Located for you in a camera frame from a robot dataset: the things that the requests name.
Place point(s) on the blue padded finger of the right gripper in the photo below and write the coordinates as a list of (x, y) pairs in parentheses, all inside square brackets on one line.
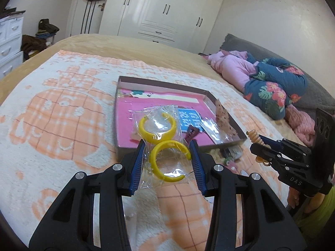
[(287, 147)]

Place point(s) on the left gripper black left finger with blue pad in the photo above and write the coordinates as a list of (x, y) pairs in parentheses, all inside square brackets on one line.
[(88, 213)]

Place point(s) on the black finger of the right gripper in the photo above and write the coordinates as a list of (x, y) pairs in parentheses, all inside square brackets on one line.
[(270, 157)]

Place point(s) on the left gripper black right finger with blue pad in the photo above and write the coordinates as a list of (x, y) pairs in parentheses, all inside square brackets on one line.
[(247, 214)]

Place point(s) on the tan spiral hair clip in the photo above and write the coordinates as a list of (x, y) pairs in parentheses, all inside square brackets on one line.
[(255, 138)]

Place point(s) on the yellow hoop earrings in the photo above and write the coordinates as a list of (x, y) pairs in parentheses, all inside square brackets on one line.
[(166, 156)]

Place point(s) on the pink knitted garment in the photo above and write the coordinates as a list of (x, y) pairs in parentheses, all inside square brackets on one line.
[(302, 125)]

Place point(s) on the white oval sticker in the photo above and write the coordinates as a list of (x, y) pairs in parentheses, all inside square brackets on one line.
[(244, 173)]

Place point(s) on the clear box of hairpins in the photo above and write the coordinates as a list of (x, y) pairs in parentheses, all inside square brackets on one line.
[(232, 153)]

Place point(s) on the pink fuzzy monster hair clip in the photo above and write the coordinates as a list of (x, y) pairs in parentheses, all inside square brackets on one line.
[(229, 163)]

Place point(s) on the grey blanket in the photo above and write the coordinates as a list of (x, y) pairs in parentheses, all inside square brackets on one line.
[(315, 97)]

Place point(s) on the translucent yellow flower hair clip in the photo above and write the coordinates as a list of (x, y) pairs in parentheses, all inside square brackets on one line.
[(216, 153)]

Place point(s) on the pink dotted sheer scrunchie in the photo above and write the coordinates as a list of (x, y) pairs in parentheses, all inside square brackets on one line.
[(222, 121)]

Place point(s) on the blue floral quilted jacket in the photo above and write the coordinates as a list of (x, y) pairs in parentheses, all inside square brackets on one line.
[(276, 84)]

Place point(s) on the small clear plastic bag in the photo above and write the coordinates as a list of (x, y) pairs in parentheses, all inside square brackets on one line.
[(211, 128)]

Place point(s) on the maroon alligator hair clip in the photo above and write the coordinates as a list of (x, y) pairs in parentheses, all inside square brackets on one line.
[(191, 133)]

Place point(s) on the beige claw hair clip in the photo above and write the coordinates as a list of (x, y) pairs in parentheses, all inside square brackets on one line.
[(135, 137)]

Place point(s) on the pink padded jacket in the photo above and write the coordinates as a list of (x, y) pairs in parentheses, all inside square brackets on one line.
[(233, 66)]

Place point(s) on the pink book in box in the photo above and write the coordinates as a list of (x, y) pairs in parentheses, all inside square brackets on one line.
[(186, 108)]

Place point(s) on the grey cardboard box tray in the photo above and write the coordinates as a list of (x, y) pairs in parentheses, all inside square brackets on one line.
[(133, 83)]

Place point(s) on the beige bed cover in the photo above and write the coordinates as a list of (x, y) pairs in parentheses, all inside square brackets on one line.
[(124, 48)]

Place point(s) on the white glossy wardrobe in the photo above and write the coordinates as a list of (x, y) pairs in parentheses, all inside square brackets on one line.
[(182, 24)]

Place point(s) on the white drawer chest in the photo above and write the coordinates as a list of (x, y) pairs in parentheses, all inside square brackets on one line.
[(11, 55)]

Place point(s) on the brown clothes pile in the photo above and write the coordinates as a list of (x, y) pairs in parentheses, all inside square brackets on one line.
[(30, 43)]

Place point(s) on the chair with dark clothes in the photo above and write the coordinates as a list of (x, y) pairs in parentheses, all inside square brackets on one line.
[(46, 31)]

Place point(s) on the white door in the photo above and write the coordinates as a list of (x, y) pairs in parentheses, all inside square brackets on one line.
[(84, 17)]

